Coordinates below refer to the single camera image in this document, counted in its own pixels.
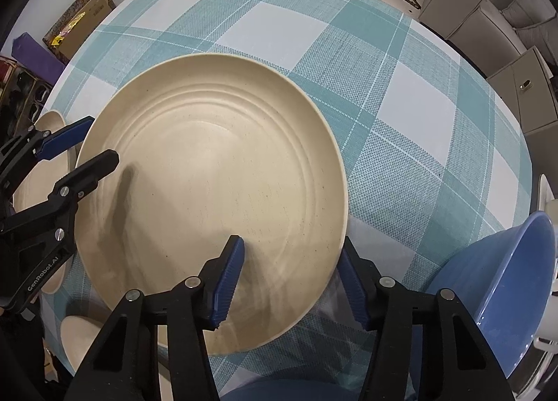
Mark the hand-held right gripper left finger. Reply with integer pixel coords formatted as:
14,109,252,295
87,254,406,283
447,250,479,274
65,234,246,401

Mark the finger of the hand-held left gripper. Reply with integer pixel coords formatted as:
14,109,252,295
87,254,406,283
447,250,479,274
0,149,120,250
0,116,96,187

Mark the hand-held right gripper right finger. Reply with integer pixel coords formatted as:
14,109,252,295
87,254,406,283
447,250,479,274
338,236,517,401

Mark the large beige plate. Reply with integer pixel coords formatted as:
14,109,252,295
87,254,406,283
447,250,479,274
75,53,349,357

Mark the shoe rack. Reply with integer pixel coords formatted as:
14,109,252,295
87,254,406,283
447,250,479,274
0,55,55,122

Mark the purple mat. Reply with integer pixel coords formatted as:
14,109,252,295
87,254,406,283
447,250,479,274
11,34,66,85

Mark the brown cardboard box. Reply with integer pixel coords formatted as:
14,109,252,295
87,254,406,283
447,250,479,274
43,0,116,65

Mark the teal checked tablecloth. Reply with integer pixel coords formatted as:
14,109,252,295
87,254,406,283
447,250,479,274
41,0,535,401

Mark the grey bedside cabinet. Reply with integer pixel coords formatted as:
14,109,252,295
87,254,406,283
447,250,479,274
485,47,558,135

